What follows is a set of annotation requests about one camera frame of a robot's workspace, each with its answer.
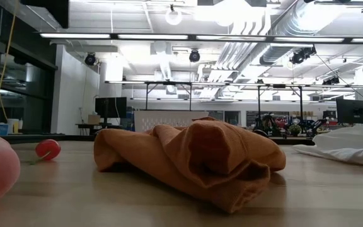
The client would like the white perforated plastic basket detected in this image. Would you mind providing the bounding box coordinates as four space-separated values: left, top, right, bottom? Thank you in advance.
134 110 210 133

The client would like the orange cloth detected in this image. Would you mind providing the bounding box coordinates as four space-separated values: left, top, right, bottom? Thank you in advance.
93 116 287 214

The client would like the black hanging spotlight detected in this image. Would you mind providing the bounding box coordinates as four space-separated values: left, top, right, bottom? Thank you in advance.
84 52 96 66
188 49 201 63

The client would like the black computer monitor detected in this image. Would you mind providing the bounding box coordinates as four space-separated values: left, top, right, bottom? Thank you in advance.
95 96 128 129
336 98 363 125

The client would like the black bar with light strips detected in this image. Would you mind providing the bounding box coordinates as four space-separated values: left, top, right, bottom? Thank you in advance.
39 32 363 44

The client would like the dark desk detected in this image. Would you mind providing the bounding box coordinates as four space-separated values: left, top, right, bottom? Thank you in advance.
76 123 129 131

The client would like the round white ceiling lamp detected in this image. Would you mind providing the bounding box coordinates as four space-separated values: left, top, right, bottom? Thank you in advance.
164 8 183 26

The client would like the small green potted plant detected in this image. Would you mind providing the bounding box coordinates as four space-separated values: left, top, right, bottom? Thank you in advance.
288 124 303 137

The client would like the black track light cluster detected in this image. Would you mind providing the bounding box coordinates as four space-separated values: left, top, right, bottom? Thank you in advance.
290 45 317 66

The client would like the red toy cherry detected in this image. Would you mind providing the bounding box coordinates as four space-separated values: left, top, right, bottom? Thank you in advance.
35 139 62 165

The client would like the white cloth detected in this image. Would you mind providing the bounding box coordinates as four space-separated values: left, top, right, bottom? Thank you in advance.
292 125 363 170

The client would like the black background workstation frame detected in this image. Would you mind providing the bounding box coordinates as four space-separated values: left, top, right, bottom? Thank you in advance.
105 81 363 112

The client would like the silver ventilation duct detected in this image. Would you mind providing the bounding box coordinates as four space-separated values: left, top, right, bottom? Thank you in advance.
258 0 337 66

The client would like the black table frame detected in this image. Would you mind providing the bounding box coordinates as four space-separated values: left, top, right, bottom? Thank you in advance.
0 134 315 146

